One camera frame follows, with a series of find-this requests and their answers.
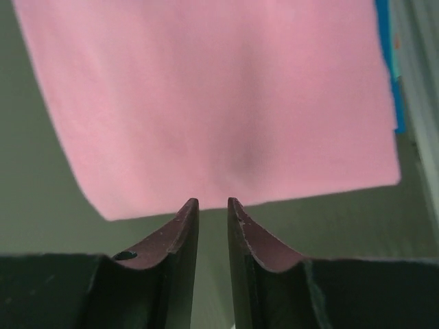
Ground right aluminium frame post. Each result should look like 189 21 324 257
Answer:
390 0 439 193

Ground pink t shirt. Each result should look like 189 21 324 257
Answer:
13 1 401 220

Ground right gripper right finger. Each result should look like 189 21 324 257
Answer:
227 197 319 329

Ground blue folded t shirt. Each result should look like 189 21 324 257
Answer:
374 0 406 134

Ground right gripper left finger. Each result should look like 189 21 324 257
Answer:
102 198 199 328

